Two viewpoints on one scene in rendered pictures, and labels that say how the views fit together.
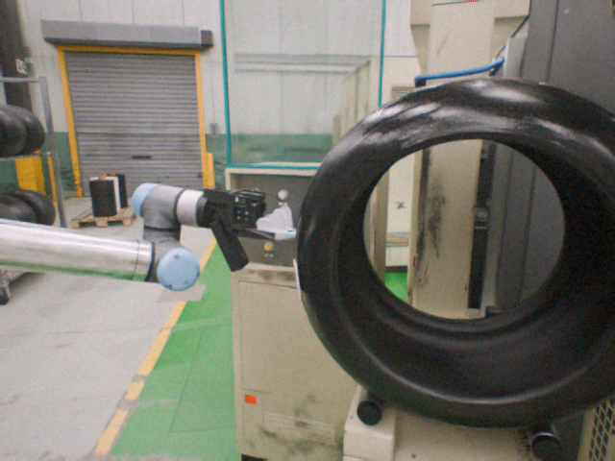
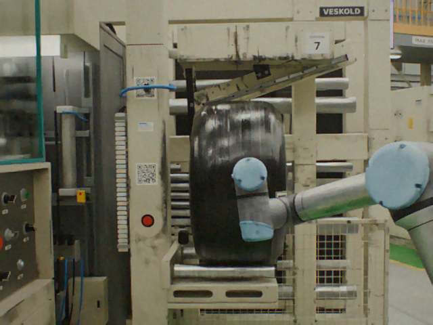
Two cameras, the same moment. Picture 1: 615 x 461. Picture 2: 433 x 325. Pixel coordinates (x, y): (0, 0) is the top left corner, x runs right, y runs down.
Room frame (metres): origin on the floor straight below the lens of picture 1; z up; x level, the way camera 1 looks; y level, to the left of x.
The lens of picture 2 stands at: (1.23, 1.45, 1.31)
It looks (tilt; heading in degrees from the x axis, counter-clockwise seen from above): 3 degrees down; 256
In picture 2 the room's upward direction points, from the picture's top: 1 degrees counter-clockwise
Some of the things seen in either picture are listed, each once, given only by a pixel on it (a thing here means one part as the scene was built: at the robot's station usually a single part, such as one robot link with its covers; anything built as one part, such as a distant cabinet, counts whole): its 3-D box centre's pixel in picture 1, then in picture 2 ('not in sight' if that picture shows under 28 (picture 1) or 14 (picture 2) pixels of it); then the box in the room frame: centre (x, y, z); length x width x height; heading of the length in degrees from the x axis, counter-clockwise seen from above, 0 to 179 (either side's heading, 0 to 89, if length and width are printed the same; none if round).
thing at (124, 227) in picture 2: not in sight; (124, 182); (1.13, -0.34, 1.19); 0.05 x 0.04 x 0.48; 74
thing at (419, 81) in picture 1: (455, 77); (148, 89); (1.04, -0.35, 1.51); 0.19 x 0.19 x 0.06; 74
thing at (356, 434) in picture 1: (380, 389); (222, 290); (0.83, -0.16, 0.83); 0.36 x 0.09 x 0.06; 164
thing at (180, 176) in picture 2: not in sight; (175, 206); (0.89, -0.72, 1.05); 0.20 x 0.15 x 0.30; 164
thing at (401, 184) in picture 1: (380, 164); not in sight; (4.86, -0.83, 1.05); 1.61 x 0.73 x 2.10; 5
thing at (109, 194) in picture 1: (108, 196); not in sight; (6.82, 3.25, 0.38); 1.20 x 0.80 x 0.76; 13
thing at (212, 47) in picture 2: not in sight; (255, 47); (0.58, -0.54, 1.71); 0.61 x 0.25 x 0.15; 164
